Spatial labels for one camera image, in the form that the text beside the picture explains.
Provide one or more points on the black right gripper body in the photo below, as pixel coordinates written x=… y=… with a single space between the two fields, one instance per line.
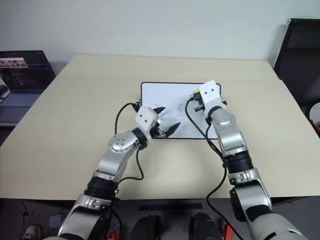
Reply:
x=198 y=101

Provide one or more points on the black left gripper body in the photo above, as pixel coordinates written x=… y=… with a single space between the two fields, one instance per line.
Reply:
x=158 y=131

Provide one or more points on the yellow marker cap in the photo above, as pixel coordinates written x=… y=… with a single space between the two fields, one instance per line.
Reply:
x=197 y=89

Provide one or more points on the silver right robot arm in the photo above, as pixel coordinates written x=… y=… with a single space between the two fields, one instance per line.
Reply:
x=231 y=140

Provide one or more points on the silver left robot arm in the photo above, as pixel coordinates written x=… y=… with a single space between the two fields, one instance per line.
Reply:
x=113 y=160

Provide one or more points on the white black-framed whiteboard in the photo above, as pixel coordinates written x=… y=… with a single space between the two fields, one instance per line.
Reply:
x=167 y=96

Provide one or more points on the black strip under table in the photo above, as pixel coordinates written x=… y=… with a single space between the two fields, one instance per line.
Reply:
x=170 y=207

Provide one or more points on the dark rounded robot foot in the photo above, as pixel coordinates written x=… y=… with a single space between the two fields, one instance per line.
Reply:
x=203 y=227

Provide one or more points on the black office chair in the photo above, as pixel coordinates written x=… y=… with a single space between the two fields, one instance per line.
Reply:
x=300 y=62

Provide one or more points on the white round object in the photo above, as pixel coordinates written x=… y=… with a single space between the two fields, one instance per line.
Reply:
x=315 y=112

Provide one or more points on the open dark laptop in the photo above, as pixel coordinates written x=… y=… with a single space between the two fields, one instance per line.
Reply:
x=22 y=82

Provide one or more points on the white sneaker shoe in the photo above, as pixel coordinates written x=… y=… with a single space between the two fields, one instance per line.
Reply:
x=32 y=232

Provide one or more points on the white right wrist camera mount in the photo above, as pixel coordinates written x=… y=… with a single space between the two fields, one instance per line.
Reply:
x=211 y=96

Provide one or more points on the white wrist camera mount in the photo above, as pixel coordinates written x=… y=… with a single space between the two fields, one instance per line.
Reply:
x=145 y=118
x=211 y=96

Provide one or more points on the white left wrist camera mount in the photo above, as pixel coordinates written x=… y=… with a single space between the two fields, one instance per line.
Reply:
x=145 y=118

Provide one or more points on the orange red bracket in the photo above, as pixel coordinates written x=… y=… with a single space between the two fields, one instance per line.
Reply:
x=227 y=231
x=112 y=235

